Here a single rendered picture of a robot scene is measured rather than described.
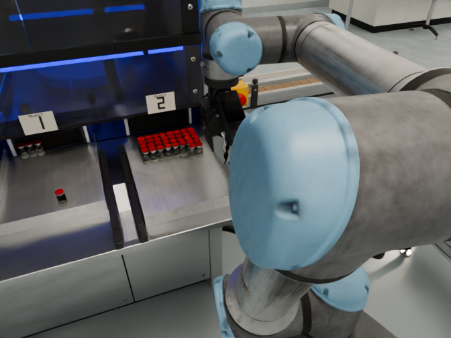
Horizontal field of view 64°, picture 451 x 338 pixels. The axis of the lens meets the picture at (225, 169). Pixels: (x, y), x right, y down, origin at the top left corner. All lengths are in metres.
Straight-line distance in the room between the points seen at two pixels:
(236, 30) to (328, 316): 0.47
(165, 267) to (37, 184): 0.70
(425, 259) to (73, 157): 1.78
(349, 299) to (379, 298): 1.32
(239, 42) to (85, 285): 1.23
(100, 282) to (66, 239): 0.67
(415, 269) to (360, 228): 1.90
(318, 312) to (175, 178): 0.56
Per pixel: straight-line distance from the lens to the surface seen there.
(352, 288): 0.64
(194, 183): 1.00
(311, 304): 0.63
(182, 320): 1.76
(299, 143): 0.21
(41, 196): 1.07
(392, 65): 0.42
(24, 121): 1.12
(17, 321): 1.72
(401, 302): 1.97
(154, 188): 1.00
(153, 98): 1.10
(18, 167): 1.21
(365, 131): 0.23
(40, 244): 0.94
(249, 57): 0.58
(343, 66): 0.46
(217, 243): 1.59
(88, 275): 1.54
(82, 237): 0.92
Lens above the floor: 1.52
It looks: 37 degrees down
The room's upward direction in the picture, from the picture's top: straight up
